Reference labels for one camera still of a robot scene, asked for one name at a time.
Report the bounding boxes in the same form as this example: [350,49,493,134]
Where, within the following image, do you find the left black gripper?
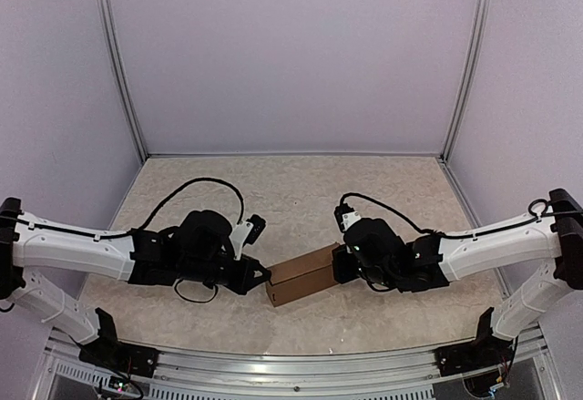
[179,253,271,296]

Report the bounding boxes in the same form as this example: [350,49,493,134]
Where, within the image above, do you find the brown cardboard box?
[265,243,340,307]

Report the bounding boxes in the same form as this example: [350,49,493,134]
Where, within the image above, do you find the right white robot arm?
[332,189,582,367]

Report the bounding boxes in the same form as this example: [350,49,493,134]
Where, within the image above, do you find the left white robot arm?
[1,198,271,368]

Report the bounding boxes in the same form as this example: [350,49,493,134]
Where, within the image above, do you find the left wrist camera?
[230,214,266,261]

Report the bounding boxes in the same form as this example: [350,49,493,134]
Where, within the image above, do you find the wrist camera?
[333,203,361,233]
[230,214,266,261]

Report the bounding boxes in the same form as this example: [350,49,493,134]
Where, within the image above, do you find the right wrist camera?
[333,203,361,233]

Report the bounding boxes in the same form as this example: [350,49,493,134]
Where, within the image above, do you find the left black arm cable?
[0,177,245,303]

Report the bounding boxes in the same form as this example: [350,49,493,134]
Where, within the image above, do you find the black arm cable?
[0,177,245,303]
[339,192,583,292]

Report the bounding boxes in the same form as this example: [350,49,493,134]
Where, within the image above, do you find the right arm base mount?
[434,338,514,377]

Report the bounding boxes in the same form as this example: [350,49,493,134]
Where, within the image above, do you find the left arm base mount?
[78,338,160,378]

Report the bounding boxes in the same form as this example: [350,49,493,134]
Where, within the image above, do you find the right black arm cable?
[339,192,583,292]

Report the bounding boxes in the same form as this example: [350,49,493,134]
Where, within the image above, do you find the front aluminium rail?
[43,322,561,400]

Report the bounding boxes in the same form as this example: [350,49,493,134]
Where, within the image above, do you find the right aluminium frame post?
[440,0,490,166]

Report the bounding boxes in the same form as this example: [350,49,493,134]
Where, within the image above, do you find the aluminium frame post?
[440,0,490,166]
[97,0,149,164]

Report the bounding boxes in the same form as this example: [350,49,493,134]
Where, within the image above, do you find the left aluminium frame post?
[97,0,149,164]

